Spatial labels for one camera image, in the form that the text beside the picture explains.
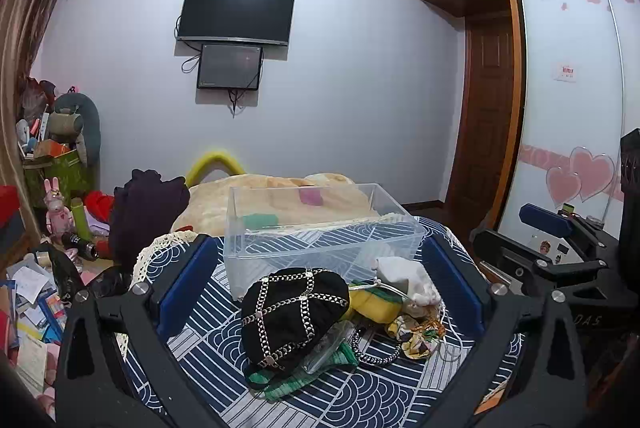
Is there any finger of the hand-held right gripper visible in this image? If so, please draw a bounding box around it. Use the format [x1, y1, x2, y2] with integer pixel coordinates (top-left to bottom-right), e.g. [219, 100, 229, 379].
[518, 202, 621, 265]
[471, 228, 609, 297]

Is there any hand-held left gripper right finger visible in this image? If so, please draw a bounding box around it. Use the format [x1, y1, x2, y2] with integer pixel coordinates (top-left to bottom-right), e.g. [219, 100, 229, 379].
[419, 233, 589, 428]

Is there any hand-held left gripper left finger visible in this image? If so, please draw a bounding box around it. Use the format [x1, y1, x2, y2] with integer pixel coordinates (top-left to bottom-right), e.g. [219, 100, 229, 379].
[54, 234, 241, 428]

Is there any black cap with chain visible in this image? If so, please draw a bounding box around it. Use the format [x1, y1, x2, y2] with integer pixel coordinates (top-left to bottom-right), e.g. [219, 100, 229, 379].
[240, 266, 351, 372]

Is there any clear plastic storage box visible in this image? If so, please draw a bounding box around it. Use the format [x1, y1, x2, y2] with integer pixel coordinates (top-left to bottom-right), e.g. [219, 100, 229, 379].
[223, 182, 429, 302]

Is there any blue patterned bedsheet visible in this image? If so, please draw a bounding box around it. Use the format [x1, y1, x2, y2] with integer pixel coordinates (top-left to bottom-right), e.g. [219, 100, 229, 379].
[125, 213, 527, 428]

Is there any white lace cloth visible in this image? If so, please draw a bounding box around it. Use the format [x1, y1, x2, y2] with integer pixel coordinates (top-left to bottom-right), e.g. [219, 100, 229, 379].
[114, 230, 202, 359]

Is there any floral fabric scrunchie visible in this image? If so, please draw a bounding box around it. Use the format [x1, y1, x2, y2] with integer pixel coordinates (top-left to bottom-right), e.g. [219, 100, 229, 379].
[387, 312, 447, 360]

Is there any dark purple clothing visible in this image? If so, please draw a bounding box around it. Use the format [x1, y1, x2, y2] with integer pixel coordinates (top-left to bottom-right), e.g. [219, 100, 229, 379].
[108, 168, 191, 267]

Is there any beige fleece blanket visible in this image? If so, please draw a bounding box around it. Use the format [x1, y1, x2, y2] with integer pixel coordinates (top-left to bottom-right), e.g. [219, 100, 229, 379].
[170, 171, 382, 235]

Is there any yellow green sponge item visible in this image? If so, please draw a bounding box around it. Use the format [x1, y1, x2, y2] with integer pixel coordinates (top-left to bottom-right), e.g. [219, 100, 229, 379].
[347, 283, 404, 324]

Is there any white heart-print wardrobe door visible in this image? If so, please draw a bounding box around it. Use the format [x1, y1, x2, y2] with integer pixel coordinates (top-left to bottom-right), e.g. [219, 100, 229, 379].
[497, 0, 640, 250]

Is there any black flashlight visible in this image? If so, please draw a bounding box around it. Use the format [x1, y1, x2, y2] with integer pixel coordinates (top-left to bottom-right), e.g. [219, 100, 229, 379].
[60, 231, 99, 260]

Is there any red cloth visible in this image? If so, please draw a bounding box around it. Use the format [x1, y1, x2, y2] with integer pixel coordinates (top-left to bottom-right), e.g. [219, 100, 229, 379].
[83, 190, 118, 225]

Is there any brown wooden door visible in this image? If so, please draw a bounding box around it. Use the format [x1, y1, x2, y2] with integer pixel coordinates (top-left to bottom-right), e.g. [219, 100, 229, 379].
[444, 11, 520, 229]

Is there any green bottle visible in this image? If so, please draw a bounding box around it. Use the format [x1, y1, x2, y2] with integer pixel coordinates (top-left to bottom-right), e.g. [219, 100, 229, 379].
[70, 198, 94, 242]

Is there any yellow curved cushion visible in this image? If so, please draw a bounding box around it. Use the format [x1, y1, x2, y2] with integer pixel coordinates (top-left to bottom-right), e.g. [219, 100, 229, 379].
[184, 149, 247, 187]

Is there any black bag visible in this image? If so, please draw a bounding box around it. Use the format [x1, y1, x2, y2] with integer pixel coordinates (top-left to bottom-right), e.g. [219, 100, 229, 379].
[29, 242, 85, 305]

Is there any green striped cloth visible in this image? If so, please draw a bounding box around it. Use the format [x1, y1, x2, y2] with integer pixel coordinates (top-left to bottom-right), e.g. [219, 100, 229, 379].
[245, 340, 359, 402]

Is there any pink bunny toy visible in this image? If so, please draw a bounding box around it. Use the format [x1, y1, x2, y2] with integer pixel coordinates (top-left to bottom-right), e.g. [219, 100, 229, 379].
[42, 177, 77, 240]

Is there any clear plastic bag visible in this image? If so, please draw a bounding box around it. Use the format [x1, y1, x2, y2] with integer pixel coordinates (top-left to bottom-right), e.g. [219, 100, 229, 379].
[304, 320, 359, 375]

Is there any pile of papers and books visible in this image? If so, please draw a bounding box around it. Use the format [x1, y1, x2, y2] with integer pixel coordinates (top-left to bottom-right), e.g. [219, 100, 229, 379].
[0, 253, 72, 401]

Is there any green cardboard box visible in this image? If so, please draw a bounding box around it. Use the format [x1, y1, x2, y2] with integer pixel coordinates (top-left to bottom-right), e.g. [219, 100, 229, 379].
[22, 148, 95, 210]

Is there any red box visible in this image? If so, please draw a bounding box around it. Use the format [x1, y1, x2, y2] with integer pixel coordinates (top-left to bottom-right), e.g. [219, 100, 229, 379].
[0, 185, 24, 230]

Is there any grey plush toy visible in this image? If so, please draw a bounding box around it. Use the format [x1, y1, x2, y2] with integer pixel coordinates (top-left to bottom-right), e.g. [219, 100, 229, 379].
[52, 92, 102, 167]

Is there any small black monitor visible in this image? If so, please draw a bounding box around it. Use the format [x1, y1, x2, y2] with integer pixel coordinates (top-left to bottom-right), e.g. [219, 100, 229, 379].
[196, 42, 264, 92]

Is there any brown striped curtain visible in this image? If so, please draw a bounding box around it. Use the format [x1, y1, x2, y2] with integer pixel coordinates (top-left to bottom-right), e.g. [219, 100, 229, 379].
[0, 0, 92, 234]

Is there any white drawstring pouch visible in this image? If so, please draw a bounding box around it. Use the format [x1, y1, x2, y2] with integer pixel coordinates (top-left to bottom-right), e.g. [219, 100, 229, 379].
[375, 256, 444, 310]

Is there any wall-mounted black television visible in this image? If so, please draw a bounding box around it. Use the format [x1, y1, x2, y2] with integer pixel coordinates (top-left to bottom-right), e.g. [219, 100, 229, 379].
[175, 0, 297, 47]

